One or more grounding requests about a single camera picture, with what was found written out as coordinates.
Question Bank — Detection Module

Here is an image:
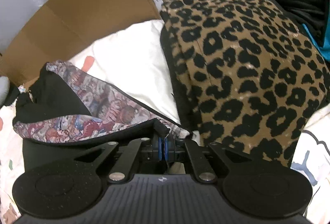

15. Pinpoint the teddy bear print storage bag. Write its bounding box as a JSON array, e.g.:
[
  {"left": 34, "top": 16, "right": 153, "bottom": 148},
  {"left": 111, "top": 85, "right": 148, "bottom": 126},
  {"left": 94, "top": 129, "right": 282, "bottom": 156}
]
[{"left": 13, "top": 60, "right": 191, "bottom": 145}]

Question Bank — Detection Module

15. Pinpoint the black garment with white logo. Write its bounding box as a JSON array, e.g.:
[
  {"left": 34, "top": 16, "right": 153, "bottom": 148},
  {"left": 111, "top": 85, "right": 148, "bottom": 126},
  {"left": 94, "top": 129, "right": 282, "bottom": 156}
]
[{"left": 13, "top": 67, "right": 91, "bottom": 123}]

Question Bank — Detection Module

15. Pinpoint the white patterned bed sheet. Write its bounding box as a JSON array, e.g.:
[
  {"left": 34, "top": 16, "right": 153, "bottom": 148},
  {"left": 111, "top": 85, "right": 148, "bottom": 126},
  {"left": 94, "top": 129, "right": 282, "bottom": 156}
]
[{"left": 1, "top": 20, "right": 329, "bottom": 223}]

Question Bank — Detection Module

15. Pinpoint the leopard print garment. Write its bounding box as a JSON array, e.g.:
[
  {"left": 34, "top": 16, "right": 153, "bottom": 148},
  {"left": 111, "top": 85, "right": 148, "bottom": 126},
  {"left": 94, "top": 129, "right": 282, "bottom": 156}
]
[{"left": 160, "top": 0, "right": 329, "bottom": 167}]

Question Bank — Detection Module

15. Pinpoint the brown cardboard box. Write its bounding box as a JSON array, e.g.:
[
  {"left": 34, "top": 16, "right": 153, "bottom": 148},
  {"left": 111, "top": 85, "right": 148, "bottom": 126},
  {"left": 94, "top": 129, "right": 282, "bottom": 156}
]
[{"left": 1, "top": 0, "right": 159, "bottom": 85}]

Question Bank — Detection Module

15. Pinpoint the grey neck pillow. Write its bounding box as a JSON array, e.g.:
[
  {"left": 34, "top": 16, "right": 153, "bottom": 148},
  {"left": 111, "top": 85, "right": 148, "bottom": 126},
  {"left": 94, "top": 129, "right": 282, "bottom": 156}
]
[{"left": 0, "top": 76, "right": 10, "bottom": 107}]

